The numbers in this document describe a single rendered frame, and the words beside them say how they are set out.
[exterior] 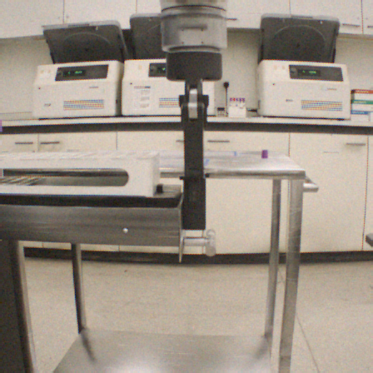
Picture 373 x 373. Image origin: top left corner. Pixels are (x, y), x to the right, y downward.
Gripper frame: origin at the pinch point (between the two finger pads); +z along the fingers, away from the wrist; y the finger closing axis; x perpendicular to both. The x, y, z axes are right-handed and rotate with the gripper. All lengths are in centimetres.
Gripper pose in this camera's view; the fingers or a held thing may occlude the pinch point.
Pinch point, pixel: (194, 203)
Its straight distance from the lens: 68.0
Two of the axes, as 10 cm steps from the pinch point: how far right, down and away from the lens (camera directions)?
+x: 10.0, 0.0, -0.5
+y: -0.5, 1.3, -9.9
